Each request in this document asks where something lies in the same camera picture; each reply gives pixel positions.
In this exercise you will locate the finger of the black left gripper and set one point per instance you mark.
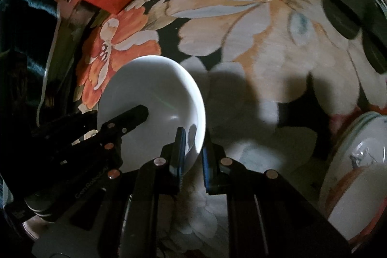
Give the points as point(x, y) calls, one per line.
point(124, 123)

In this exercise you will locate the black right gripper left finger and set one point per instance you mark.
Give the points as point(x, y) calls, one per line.
point(164, 174)

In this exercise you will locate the white bear pattern plate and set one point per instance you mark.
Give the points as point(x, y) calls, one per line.
point(353, 194)

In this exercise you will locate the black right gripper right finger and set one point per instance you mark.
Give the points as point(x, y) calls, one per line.
point(217, 167)

